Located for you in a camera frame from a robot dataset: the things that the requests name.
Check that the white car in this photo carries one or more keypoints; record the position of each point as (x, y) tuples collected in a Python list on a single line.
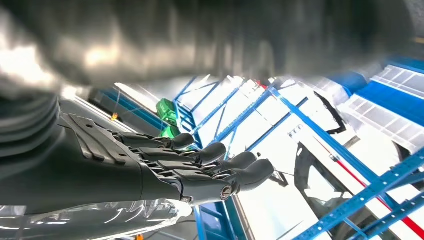
[(281, 205)]

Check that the blue plastic bin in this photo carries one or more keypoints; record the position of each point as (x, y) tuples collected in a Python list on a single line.
[(391, 99)]

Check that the green plastic crate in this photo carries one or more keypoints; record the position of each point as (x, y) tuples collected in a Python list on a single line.
[(167, 116)]

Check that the stainless steel workbench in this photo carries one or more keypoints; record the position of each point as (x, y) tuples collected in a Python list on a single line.
[(198, 36)]

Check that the translucent white plastic bin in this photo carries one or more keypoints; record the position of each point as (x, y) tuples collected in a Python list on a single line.
[(397, 79), (377, 119)]

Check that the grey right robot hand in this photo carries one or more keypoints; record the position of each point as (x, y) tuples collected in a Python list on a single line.
[(82, 179)]

